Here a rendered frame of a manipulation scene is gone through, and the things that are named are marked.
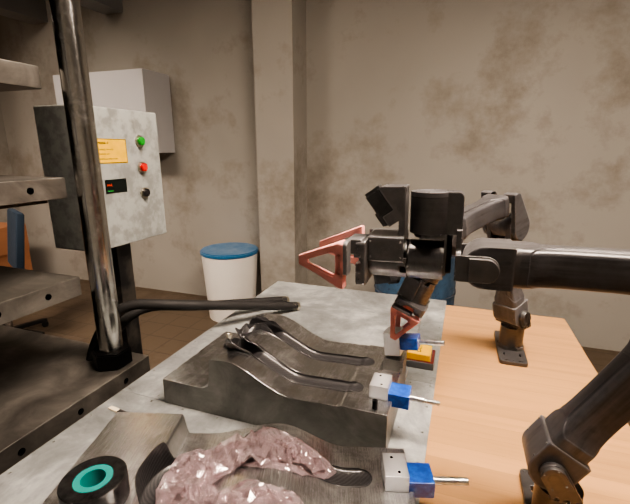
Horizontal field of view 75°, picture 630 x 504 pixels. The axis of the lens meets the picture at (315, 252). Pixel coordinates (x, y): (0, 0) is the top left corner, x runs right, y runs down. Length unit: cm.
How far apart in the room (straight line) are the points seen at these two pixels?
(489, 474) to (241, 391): 49
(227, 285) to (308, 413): 247
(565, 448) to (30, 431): 99
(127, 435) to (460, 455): 59
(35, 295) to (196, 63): 295
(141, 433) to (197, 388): 22
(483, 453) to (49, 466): 80
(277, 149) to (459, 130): 129
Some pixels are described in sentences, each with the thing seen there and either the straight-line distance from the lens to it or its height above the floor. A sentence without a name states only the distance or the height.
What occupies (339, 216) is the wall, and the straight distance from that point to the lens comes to 327.
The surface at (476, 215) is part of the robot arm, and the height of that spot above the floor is 121.
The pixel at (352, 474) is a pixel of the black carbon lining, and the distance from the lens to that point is 75.
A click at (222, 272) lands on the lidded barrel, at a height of 43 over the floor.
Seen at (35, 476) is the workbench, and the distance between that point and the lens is 95.
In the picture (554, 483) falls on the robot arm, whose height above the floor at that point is 91.
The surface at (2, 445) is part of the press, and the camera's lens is 109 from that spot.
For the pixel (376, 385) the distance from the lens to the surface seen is 83.
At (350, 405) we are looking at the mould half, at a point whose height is 89.
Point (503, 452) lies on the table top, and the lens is 93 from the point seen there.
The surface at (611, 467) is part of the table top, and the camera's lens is 99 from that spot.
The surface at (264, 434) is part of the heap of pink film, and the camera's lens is 69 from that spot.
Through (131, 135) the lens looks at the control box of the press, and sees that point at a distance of 141.
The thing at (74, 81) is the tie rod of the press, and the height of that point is 150.
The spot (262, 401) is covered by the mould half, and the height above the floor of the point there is 86.
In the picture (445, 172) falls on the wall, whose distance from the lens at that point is 311.
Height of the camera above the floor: 136
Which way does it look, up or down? 14 degrees down
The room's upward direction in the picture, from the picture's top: straight up
